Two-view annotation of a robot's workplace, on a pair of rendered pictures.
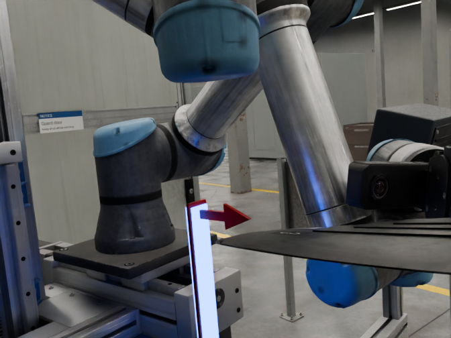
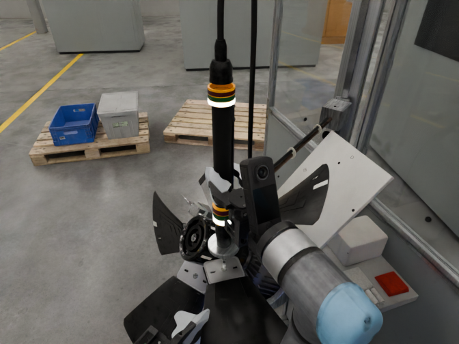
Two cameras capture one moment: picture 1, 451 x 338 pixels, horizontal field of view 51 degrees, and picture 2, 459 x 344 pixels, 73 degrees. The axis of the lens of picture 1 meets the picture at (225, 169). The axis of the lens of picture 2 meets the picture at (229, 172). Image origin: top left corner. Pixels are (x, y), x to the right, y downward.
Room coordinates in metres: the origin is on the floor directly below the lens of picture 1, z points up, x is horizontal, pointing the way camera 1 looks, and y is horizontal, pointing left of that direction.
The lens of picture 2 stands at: (0.61, 0.02, 1.81)
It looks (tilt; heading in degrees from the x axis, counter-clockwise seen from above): 35 degrees down; 212
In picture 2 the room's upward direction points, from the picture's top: straight up
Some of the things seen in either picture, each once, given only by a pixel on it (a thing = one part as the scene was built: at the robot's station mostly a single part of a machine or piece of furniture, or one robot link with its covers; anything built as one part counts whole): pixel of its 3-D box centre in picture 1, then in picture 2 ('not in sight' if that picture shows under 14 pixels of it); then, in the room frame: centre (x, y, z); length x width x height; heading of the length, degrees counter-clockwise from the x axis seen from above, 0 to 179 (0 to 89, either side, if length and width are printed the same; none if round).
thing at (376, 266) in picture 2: not in sight; (354, 265); (-0.28, 0.02, 0.85); 0.36 x 0.24 x 0.03; 51
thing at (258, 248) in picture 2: not in sight; (258, 223); (0.28, -0.13, 1.45); 0.12 x 0.08 x 0.09; 61
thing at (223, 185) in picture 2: not in sight; (214, 190); (0.25, -0.23, 1.46); 0.09 x 0.03 x 0.06; 69
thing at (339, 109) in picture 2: not in sight; (335, 113); (-0.40, -0.19, 1.37); 0.10 x 0.07 x 0.09; 176
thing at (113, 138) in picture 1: (129, 155); not in sight; (0.89, 0.18, 1.20); 0.13 x 0.12 x 0.14; 133
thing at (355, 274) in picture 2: not in sight; (360, 287); (-0.17, 0.06, 0.87); 0.15 x 0.09 x 0.02; 50
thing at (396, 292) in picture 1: (391, 266); not in sight; (0.86, -0.30, 0.96); 0.03 x 0.03 x 0.20; 51
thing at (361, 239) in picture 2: not in sight; (353, 237); (-0.35, -0.02, 0.92); 0.17 x 0.16 x 0.11; 141
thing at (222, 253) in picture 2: not in sight; (226, 228); (0.21, -0.24, 1.32); 0.09 x 0.07 x 0.10; 176
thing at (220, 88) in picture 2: not in sight; (221, 94); (0.22, -0.24, 1.63); 0.04 x 0.04 x 0.03
